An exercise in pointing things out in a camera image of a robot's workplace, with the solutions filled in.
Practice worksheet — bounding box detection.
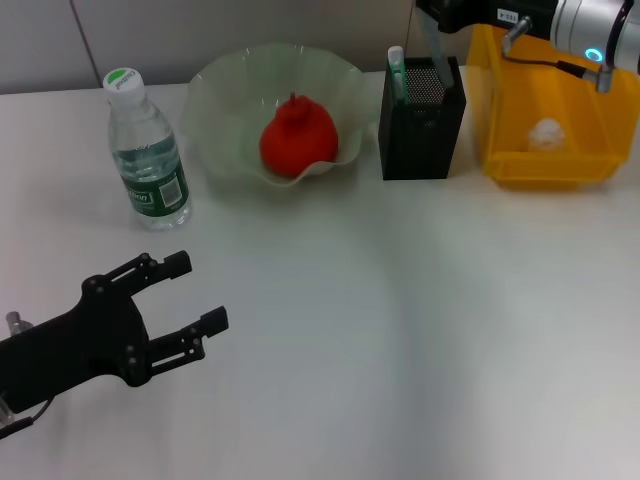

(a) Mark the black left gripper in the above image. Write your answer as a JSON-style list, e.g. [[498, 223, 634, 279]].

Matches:
[[0, 249, 230, 414]]

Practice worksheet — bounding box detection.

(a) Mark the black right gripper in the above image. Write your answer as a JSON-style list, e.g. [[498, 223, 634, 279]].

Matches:
[[414, 0, 559, 35]]

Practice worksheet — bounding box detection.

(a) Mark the grey marker pen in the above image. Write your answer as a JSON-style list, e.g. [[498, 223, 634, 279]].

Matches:
[[421, 12, 455, 92]]

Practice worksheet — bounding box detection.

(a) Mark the green utility knife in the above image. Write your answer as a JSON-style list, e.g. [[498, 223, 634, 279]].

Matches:
[[387, 45, 412, 108]]

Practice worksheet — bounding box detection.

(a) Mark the clear water bottle green label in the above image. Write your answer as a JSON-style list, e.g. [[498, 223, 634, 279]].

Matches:
[[102, 66, 194, 232]]

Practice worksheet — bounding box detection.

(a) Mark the white paper ball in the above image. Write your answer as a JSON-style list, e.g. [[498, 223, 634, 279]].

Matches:
[[527, 117, 570, 152]]

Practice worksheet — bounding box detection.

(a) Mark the orange fruit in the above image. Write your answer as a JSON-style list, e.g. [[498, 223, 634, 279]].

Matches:
[[258, 91, 340, 179]]

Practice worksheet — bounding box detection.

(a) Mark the black mesh pen holder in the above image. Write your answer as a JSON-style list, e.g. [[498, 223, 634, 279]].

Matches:
[[378, 55, 467, 181]]

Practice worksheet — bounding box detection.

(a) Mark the green glass fruit bowl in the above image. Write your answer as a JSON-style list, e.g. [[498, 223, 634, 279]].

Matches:
[[180, 42, 371, 190]]

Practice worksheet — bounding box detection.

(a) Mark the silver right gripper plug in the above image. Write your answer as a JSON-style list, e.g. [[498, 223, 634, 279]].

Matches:
[[501, 16, 534, 55]]

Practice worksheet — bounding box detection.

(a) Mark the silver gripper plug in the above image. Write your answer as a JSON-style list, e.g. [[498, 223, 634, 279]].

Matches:
[[501, 16, 534, 55], [4, 310, 32, 335]]

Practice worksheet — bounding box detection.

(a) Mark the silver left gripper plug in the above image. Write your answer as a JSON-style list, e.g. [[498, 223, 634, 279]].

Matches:
[[4, 310, 32, 335]]

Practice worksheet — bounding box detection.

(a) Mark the yellow plastic bin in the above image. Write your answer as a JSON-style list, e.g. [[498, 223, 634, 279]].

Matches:
[[467, 22, 633, 192]]

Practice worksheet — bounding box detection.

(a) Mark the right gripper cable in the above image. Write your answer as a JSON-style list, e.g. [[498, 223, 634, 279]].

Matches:
[[503, 51, 601, 80]]

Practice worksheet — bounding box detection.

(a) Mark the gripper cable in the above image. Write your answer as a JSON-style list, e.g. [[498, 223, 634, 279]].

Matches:
[[0, 397, 52, 434], [503, 51, 601, 80]]

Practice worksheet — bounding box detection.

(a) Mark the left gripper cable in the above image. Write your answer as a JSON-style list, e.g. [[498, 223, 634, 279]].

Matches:
[[0, 397, 52, 434]]

